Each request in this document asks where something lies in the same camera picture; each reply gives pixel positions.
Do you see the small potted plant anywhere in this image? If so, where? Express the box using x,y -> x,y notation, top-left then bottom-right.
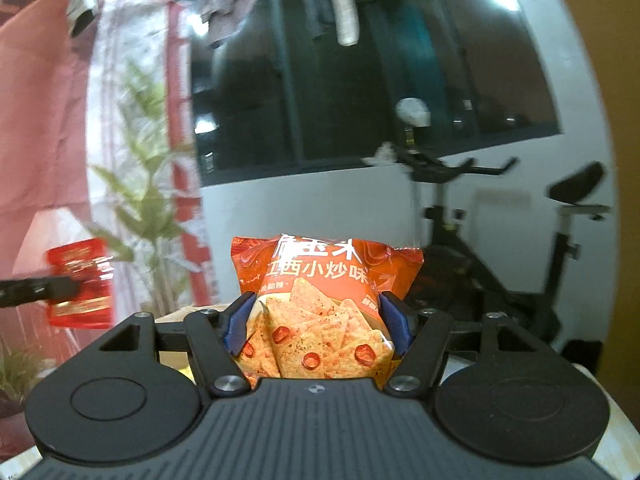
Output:
0,337 -> 58,418

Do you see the green leafy plant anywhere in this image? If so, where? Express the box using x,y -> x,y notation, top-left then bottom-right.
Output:
84,60 -> 198,313

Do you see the small white cloth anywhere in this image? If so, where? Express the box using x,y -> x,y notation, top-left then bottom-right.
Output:
372,142 -> 402,163

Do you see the white round cap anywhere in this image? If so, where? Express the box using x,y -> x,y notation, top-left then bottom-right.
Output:
395,97 -> 432,127

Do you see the orange checked tablecloth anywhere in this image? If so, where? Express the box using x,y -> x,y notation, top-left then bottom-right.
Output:
0,347 -> 640,480

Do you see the small red snack packet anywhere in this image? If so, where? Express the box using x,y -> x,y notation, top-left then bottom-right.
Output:
45,239 -> 116,331

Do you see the orange chip snack packet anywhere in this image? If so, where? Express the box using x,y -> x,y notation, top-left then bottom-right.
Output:
230,232 -> 426,392

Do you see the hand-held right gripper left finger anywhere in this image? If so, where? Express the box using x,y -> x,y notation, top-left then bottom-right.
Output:
98,293 -> 258,399

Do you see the black exercise bike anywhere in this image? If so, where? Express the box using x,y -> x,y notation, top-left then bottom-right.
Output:
361,144 -> 615,358

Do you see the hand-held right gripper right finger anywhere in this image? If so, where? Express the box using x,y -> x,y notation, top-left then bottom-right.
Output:
377,292 -> 544,401

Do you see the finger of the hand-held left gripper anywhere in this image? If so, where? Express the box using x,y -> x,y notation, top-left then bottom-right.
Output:
0,274 -> 84,309

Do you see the pink floral curtain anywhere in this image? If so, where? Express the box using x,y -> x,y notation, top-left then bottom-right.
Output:
0,0 -> 213,351

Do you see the dark glass window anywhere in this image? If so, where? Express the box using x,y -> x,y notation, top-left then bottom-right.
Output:
189,0 -> 562,189

